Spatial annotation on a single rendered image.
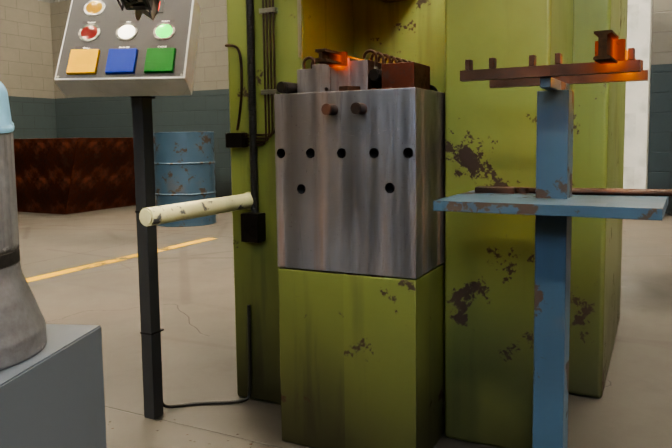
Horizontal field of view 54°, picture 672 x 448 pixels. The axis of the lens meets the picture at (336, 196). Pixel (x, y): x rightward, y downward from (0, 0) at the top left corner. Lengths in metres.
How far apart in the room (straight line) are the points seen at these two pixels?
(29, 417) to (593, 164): 1.73
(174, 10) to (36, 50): 9.53
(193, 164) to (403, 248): 4.80
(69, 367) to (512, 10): 1.31
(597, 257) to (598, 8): 0.73
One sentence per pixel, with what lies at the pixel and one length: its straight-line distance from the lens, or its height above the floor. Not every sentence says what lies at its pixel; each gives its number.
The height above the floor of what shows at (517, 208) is 0.67.
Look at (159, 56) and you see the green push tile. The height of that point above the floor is 1.02.
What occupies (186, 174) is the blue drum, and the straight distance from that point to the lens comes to 6.22.
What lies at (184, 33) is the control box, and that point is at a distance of 1.82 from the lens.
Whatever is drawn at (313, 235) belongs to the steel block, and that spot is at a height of 0.56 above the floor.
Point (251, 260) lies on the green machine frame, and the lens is 2.00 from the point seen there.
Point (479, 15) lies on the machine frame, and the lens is 1.71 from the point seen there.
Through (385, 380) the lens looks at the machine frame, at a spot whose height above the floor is 0.21.
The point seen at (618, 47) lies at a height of 0.94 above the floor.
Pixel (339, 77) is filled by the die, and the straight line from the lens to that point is 1.66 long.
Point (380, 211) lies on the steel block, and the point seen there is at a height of 0.63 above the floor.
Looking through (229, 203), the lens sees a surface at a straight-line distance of 1.84.
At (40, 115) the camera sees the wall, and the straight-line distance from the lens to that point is 11.29.
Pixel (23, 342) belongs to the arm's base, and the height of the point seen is 0.62.
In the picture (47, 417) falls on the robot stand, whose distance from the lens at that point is 0.70.
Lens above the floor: 0.80
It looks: 5 degrees down
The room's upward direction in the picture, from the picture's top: 1 degrees counter-clockwise
